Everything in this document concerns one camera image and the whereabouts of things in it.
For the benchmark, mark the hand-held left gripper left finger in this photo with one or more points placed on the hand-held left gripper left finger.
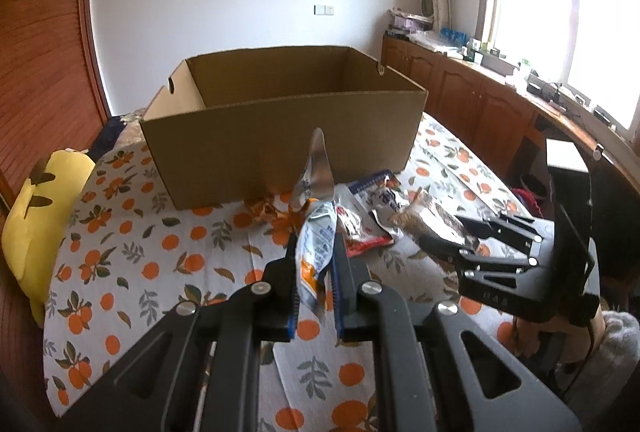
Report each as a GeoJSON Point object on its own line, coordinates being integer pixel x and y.
{"type": "Point", "coordinates": [295, 292]}

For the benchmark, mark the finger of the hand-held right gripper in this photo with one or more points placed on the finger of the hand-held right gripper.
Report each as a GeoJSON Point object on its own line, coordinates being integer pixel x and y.
{"type": "Point", "coordinates": [450, 252]}
{"type": "Point", "coordinates": [495, 227]}

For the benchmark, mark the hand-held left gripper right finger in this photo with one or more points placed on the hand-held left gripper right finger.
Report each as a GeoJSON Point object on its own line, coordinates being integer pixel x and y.
{"type": "Point", "coordinates": [340, 292]}

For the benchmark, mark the brown snack packet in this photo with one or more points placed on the brown snack packet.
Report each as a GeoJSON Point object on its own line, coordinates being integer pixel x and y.
{"type": "Point", "coordinates": [420, 214]}

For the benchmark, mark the silver orange snack packet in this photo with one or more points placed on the silver orange snack packet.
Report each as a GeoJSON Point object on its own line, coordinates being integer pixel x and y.
{"type": "Point", "coordinates": [315, 237]}

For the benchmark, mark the brown cardboard box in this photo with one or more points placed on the brown cardboard box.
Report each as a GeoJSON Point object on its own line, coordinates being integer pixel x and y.
{"type": "Point", "coordinates": [280, 137]}

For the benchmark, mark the person's right forearm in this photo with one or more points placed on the person's right forearm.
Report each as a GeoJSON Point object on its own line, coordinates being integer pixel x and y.
{"type": "Point", "coordinates": [619, 337]}

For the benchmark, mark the person's right hand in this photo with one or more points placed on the person's right hand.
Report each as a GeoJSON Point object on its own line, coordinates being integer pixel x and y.
{"type": "Point", "coordinates": [525, 337]}

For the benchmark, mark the red white snack packet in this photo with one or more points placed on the red white snack packet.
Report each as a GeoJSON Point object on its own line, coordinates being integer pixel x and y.
{"type": "Point", "coordinates": [362, 232]}

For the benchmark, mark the blue white snack packet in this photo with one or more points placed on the blue white snack packet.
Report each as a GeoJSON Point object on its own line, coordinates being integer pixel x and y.
{"type": "Point", "coordinates": [375, 189]}

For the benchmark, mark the wooden cabinet counter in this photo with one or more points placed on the wooden cabinet counter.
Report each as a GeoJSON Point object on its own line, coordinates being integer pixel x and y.
{"type": "Point", "coordinates": [465, 92]}

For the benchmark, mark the orange print bed sheet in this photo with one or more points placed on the orange print bed sheet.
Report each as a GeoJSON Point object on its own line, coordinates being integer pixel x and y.
{"type": "Point", "coordinates": [140, 262]}

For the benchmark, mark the white plastic bags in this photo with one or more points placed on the white plastic bags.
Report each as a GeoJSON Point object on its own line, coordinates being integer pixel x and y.
{"type": "Point", "coordinates": [437, 42]}

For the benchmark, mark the blue boxes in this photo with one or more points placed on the blue boxes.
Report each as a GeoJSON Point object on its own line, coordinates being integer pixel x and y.
{"type": "Point", "coordinates": [454, 34]}

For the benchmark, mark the purple box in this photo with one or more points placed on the purple box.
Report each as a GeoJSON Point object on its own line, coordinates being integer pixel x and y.
{"type": "Point", "coordinates": [412, 22]}

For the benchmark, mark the wooden framed window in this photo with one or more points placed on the wooden framed window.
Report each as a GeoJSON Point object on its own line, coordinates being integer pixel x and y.
{"type": "Point", "coordinates": [565, 2]}

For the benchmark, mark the yellow plush toy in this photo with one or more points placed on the yellow plush toy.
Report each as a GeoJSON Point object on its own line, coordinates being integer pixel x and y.
{"type": "Point", "coordinates": [35, 222]}

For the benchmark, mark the wooden slatted wardrobe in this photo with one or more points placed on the wooden slatted wardrobe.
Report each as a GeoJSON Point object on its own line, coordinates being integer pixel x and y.
{"type": "Point", "coordinates": [45, 37]}

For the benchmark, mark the white wall switch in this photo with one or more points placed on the white wall switch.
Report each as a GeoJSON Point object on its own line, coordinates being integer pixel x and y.
{"type": "Point", "coordinates": [324, 9]}

